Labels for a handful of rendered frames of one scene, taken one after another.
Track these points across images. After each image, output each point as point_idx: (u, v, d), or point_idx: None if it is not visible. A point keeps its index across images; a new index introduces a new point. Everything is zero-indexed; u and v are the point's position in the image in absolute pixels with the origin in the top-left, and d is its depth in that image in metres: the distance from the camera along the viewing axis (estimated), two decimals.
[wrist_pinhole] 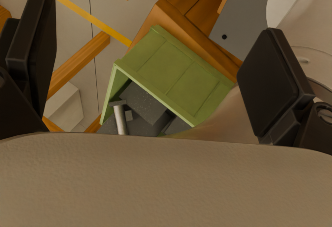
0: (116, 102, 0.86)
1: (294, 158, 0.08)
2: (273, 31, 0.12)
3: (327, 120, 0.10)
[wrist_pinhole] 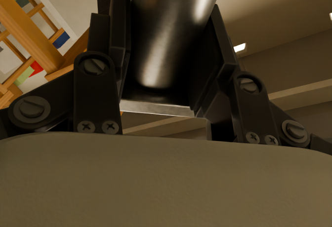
0: None
1: (294, 158, 0.08)
2: None
3: (251, 89, 0.10)
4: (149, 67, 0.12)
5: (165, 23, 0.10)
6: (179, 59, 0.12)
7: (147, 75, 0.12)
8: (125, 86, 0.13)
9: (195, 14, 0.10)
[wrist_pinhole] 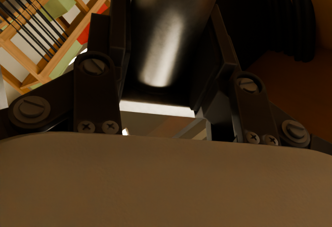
0: None
1: (294, 158, 0.08)
2: None
3: (251, 89, 0.10)
4: (148, 66, 0.12)
5: (164, 22, 0.10)
6: (179, 58, 0.12)
7: (147, 74, 0.12)
8: (125, 85, 0.13)
9: (195, 12, 0.10)
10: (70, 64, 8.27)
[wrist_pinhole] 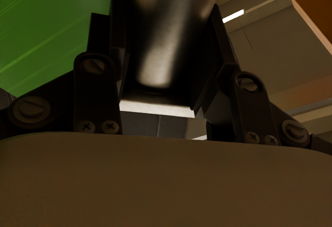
0: None
1: (294, 158, 0.08)
2: None
3: (251, 89, 0.10)
4: (148, 66, 0.12)
5: (164, 22, 0.10)
6: (179, 58, 0.12)
7: (147, 74, 0.12)
8: (125, 85, 0.13)
9: (195, 12, 0.10)
10: None
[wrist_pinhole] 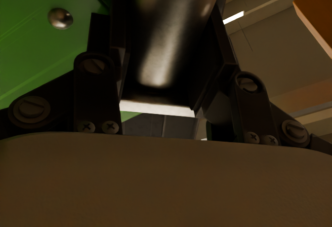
0: None
1: (294, 158, 0.08)
2: None
3: (251, 89, 0.10)
4: (149, 67, 0.12)
5: (165, 23, 0.10)
6: (179, 59, 0.12)
7: (147, 75, 0.12)
8: (125, 86, 0.13)
9: (195, 13, 0.10)
10: None
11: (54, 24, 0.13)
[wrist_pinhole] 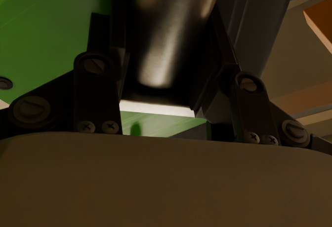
0: None
1: (294, 158, 0.08)
2: None
3: (251, 89, 0.10)
4: (149, 67, 0.12)
5: (164, 23, 0.10)
6: (179, 59, 0.12)
7: (147, 75, 0.12)
8: (125, 86, 0.13)
9: (195, 13, 0.10)
10: None
11: None
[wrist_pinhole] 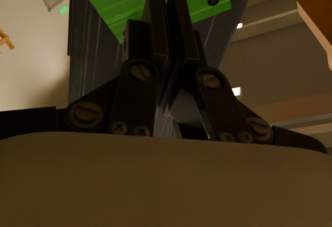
0: None
1: (294, 158, 0.08)
2: None
3: (214, 85, 0.10)
4: None
5: None
6: None
7: None
8: None
9: None
10: None
11: None
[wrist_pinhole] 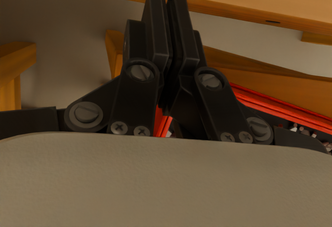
0: None
1: (294, 158, 0.08)
2: None
3: (214, 85, 0.10)
4: None
5: None
6: None
7: None
8: None
9: None
10: None
11: None
